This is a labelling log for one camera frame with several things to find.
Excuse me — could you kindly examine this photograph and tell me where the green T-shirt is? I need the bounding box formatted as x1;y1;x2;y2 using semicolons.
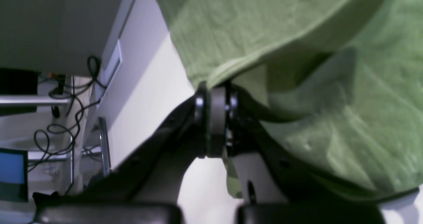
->
156;0;422;200

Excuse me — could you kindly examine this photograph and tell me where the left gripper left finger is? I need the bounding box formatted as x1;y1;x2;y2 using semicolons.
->
33;82;228;224

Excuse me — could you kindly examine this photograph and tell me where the blue monitor screen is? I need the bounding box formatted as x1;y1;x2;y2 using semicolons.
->
0;148;28;203

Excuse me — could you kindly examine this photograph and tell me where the silver metal bar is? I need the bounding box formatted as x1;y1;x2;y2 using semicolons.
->
0;95;71;107

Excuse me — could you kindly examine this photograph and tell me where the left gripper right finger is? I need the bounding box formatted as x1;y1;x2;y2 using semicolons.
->
225;83;418;224

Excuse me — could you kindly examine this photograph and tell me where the black cable bundle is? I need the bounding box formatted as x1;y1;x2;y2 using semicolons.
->
28;56;106;171

